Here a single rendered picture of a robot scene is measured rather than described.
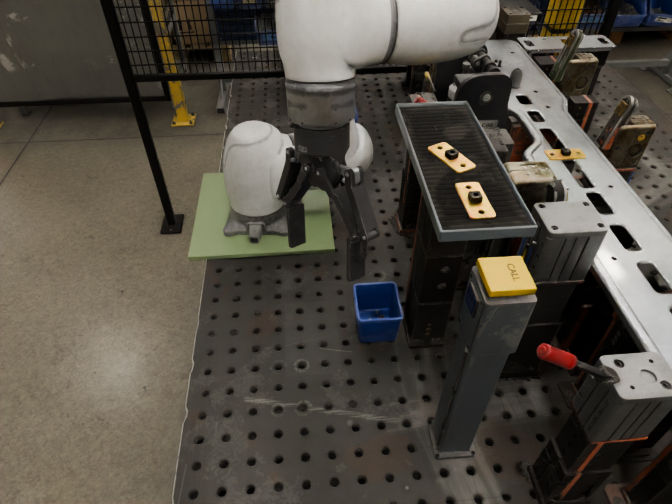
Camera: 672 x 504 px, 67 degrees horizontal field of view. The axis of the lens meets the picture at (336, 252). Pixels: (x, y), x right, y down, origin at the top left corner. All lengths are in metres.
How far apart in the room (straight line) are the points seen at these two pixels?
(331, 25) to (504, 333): 0.44
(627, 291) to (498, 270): 0.33
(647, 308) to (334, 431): 0.59
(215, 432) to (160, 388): 0.96
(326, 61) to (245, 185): 0.71
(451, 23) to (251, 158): 0.70
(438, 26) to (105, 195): 2.44
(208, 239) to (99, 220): 1.43
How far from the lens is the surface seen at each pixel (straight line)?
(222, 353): 1.15
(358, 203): 0.66
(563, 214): 0.89
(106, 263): 2.52
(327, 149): 0.66
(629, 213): 1.14
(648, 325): 0.93
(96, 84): 3.49
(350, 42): 0.63
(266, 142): 1.26
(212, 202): 1.52
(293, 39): 0.63
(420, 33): 0.66
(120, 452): 1.92
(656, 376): 0.79
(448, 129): 0.95
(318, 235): 1.37
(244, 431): 1.05
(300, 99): 0.65
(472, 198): 0.77
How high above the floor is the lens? 1.63
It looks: 44 degrees down
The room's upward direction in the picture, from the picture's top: straight up
